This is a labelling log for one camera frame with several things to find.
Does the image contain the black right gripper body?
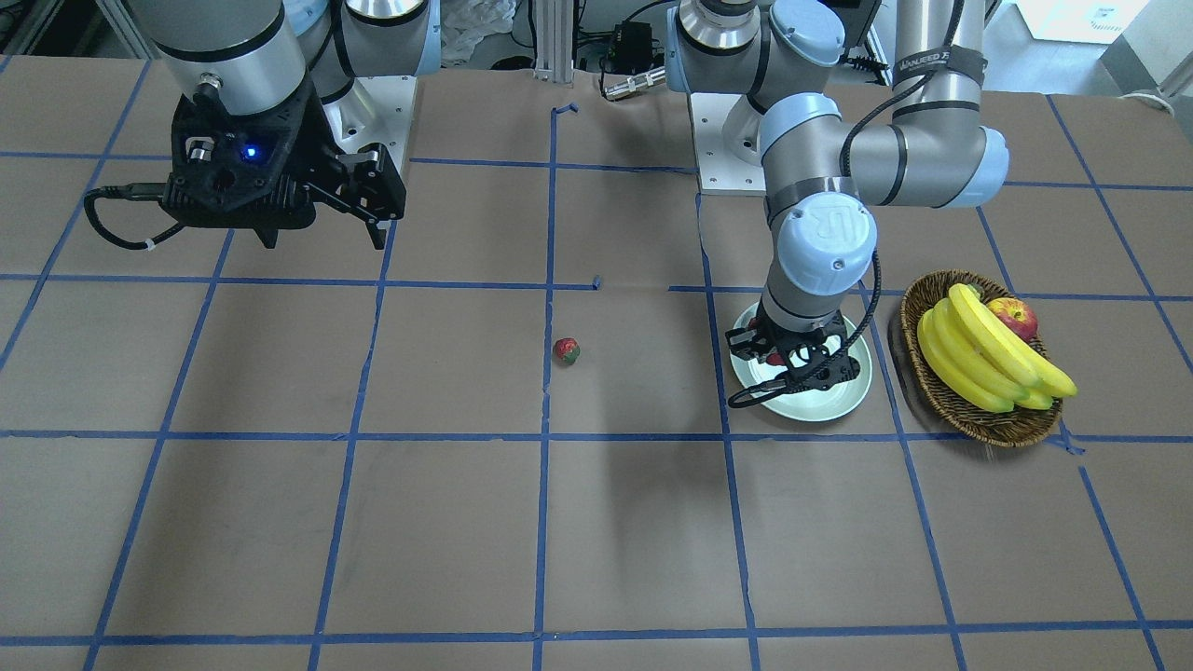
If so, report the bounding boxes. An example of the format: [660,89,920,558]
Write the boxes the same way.
[160,79,341,248]

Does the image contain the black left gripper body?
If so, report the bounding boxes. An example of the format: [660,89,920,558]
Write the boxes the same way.
[727,310,859,398]

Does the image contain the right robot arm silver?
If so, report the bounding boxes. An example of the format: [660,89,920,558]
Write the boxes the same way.
[85,1,441,251]

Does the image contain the pale green plate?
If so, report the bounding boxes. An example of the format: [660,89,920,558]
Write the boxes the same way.
[730,338,873,421]

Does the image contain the yellow banana bunch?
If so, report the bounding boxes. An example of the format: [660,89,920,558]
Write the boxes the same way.
[916,283,1078,415]

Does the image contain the red yellow apple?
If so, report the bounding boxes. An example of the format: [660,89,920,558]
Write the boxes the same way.
[987,297,1038,343]

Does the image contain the brown wicker basket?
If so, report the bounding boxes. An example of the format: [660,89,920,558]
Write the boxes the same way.
[886,270,1063,449]

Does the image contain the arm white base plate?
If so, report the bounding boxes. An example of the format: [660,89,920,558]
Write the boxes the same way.
[322,75,418,170]
[690,92,766,196]

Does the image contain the aluminium frame post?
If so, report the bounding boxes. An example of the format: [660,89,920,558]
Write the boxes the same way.
[528,0,577,88]

